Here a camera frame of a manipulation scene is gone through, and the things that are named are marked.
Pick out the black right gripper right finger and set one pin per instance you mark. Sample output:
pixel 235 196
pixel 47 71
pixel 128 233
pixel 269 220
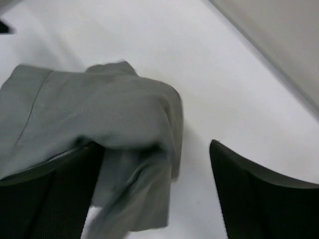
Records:
pixel 259 203

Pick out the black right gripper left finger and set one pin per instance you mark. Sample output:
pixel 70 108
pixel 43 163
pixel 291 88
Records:
pixel 50 201

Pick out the grey skirt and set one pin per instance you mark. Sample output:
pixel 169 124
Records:
pixel 137 121

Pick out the aluminium table edge rail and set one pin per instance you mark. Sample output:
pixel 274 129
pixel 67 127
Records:
pixel 286 32

